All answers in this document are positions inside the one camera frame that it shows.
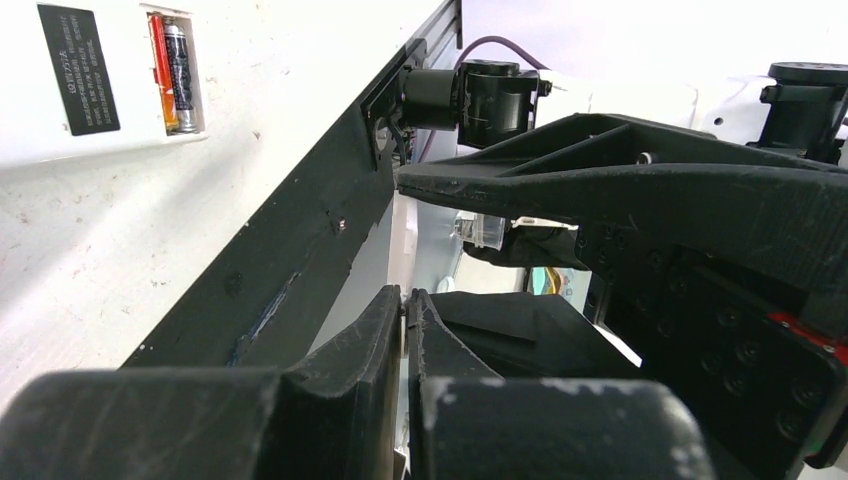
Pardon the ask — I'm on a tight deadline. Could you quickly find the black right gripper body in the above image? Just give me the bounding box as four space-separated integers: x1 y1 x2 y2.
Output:
575 225 847 479

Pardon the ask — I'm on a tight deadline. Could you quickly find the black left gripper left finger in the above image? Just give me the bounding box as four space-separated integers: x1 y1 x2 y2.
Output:
1 286 401 479

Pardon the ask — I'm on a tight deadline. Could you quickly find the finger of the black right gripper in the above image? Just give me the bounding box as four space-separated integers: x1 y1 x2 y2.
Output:
431 292 641 379
396 114 847 292

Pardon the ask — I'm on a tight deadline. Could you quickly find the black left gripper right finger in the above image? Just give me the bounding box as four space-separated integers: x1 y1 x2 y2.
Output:
407 289 715 479

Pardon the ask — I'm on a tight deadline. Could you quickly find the black silver battery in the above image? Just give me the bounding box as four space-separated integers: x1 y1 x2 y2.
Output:
164 17 198 133

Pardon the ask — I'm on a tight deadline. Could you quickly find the white red remote control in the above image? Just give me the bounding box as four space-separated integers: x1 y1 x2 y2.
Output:
1 1 208 170

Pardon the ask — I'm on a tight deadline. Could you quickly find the red orange battery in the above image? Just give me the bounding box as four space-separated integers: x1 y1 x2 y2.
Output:
148 13 179 132

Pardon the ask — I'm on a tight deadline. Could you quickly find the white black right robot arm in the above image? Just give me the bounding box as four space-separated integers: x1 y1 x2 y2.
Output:
396 61 847 479

